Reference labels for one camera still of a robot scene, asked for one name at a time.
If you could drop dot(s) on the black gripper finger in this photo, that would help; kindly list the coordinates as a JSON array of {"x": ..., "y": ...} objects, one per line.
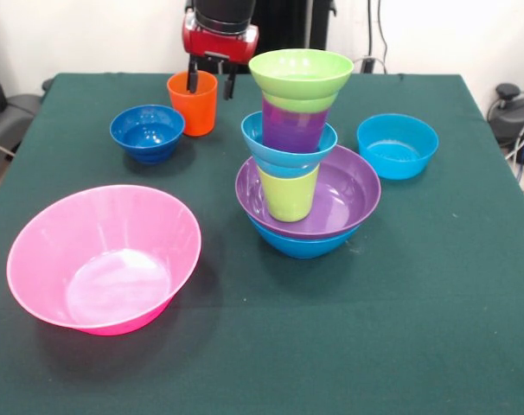
[
  {"x": 229, "y": 86},
  {"x": 193, "y": 78}
]

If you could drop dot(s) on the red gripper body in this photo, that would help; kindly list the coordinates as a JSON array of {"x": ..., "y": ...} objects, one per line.
[{"x": 219, "y": 45}]

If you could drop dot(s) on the orange cup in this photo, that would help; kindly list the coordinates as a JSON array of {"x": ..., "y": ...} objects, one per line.
[{"x": 195, "y": 114}]

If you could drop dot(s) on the cyan ribbed bowl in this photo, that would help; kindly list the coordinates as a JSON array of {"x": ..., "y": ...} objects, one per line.
[{"x": 255, "y": 142}]

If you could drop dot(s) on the dark blue ribbed bowl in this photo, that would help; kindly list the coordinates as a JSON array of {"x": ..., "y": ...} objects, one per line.
[{"x": 147, "y": 134}]

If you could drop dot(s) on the green ribbed bowl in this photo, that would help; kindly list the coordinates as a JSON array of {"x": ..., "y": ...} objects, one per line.
[{"x": 301, "y": 65}]

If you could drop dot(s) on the purple cup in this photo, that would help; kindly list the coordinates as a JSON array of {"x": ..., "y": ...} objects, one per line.
[{"x": 292, "y": 129}]

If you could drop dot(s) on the lime green cup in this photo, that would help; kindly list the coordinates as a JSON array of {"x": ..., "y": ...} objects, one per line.
[{"x": 288, "y": 196}]

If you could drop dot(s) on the large purple bowl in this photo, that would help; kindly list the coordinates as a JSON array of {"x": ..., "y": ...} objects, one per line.
[{"x": 348, "y": 194}]

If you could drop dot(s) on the translucent blue straight-sided bowl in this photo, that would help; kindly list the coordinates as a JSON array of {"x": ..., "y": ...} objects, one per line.
[{"x": 396, "y": 151}]

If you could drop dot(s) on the large blue bowl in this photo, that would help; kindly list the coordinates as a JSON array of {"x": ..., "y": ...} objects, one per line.
[{"x": 305, "y": 248}]

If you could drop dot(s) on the large pink bowl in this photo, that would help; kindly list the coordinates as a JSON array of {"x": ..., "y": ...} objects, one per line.
[{"x": 106, "y": 259}]

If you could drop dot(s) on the dark green tablecloth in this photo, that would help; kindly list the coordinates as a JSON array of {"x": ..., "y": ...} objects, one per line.
[{"x": 374, "y": 324}]

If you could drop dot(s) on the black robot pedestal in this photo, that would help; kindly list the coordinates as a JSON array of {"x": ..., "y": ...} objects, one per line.
[{"x": 288, "y": 26}]

